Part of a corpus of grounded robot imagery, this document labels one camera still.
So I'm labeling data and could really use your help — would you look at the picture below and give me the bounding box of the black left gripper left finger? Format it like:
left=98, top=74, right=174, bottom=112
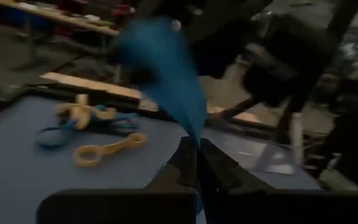
left=144, top=136, right=198, bottom=191

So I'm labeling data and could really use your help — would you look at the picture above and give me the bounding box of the tan rubber band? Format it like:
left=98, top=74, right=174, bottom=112
left=74, top=132, right=149, bottom=168
left=56, top=93, right=90, bottom=131
left=88, top=104, right=117, bottom=121

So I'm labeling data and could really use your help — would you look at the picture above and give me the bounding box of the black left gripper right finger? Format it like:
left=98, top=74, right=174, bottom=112
left=198, top=138, right=270, bottom=192

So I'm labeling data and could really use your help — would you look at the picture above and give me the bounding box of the blue table mat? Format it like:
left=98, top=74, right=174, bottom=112
left=0, top=95, right=323, bottom=224

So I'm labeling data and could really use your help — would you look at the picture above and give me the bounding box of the cluttered background workbench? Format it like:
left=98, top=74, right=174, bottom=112
left=0, top=0, right=121, bottom=37

